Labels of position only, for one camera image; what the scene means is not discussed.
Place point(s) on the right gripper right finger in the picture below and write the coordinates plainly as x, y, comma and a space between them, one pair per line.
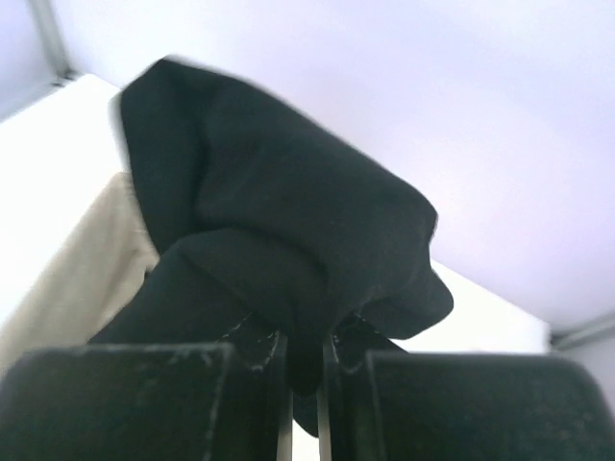
379, 402

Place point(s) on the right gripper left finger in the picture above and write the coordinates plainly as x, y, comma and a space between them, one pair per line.
222, 401

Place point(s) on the black t shirt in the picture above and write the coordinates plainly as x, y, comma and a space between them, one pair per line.
262, 217

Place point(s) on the wicker basket with liner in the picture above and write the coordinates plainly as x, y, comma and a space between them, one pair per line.
74, 248

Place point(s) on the right aluminium frame post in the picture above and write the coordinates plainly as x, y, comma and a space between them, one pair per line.
588, 333

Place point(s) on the aluminium frame post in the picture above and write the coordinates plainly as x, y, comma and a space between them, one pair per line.
588, 333
53, 46

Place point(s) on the left aluminium frame post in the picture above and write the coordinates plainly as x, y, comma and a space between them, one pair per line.
53, 46

